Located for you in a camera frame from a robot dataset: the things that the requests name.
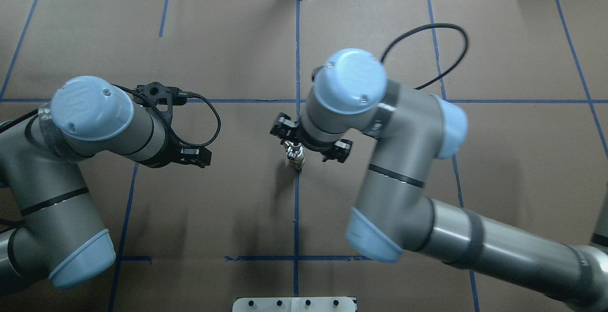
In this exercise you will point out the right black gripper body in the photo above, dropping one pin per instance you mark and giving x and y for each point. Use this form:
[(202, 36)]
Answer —
[(341, 148)]

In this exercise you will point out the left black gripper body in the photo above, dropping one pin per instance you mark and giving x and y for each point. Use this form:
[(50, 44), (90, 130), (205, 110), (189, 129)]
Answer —
[(167, 158)]

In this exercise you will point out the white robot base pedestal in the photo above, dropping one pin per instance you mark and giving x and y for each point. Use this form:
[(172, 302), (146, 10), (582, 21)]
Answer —
[(296, 304)]

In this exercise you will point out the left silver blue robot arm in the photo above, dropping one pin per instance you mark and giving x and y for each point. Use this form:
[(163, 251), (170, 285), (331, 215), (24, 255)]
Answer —
[(61, 236)]

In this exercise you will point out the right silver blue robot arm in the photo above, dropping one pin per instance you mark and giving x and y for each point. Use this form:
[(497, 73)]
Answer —
[(391, 215)]

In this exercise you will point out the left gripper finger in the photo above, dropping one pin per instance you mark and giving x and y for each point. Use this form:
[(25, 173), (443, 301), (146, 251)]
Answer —
[(196, 152), (202, 163)]

